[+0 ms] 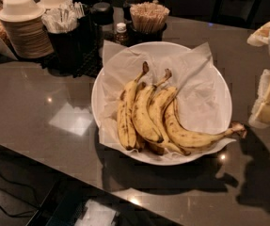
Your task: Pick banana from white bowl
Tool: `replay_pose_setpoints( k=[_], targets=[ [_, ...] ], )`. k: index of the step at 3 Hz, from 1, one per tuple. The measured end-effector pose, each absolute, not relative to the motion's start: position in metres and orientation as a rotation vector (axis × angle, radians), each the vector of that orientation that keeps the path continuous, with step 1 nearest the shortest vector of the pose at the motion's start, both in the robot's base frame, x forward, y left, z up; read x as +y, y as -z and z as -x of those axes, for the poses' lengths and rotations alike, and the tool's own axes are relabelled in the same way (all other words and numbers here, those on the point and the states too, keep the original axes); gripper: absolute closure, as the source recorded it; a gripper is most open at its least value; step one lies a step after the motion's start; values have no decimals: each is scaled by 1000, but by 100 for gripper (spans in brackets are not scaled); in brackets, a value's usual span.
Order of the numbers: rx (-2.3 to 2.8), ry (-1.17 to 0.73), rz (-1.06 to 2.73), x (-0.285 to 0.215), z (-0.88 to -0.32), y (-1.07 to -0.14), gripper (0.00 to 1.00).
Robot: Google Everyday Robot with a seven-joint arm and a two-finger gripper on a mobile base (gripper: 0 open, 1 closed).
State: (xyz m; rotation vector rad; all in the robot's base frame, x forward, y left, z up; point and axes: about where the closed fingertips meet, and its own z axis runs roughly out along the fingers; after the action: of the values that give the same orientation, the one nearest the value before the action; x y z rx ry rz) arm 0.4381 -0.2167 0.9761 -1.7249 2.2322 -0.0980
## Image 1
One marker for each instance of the white round bowl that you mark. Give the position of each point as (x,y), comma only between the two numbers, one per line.
(159,159)

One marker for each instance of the black lidded shaker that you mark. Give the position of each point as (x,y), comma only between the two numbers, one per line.
(103,19)

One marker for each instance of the black cup with wooden stirrers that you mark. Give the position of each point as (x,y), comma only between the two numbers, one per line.
(148,21)

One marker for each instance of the spotted yellow banana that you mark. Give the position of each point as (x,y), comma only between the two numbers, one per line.
(140,115)
(190,140)
(157,109)
(126,130)

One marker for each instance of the small brown sauce bottle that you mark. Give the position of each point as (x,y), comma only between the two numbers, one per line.
(121,36)

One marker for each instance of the white paper on floor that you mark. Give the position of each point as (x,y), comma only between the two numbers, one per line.
(96,214)

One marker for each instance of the front stack paper bowls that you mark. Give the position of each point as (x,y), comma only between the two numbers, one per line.
(22,22)

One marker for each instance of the black cup with plastic cutlery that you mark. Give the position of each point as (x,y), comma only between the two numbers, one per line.
(62,28)

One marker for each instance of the white paper liner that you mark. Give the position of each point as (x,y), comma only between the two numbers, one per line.
(200,88)

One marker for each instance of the black mesh organizer tray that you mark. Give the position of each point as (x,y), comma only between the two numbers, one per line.
(90,66)

